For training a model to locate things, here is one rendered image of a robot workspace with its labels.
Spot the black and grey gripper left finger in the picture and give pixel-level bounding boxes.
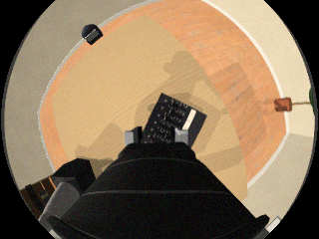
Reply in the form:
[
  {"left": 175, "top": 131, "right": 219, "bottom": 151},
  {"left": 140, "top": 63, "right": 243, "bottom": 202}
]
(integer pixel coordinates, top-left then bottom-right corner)
[{"left": 125, "top": 126, "right": 143, "bottom": 146}]

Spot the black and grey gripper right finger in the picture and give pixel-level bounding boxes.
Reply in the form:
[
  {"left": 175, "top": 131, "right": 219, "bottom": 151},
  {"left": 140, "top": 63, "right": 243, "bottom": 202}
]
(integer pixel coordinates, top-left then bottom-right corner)
[{"left": 170, "top": 125, "right": 188, "bottom": 145}]

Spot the black lighting desk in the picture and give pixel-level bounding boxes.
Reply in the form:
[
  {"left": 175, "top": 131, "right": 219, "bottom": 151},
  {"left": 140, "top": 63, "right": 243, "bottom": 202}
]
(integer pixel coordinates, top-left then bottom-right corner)
[{"left": 141, "top": 93, "right": 207, "bottom": 148}]

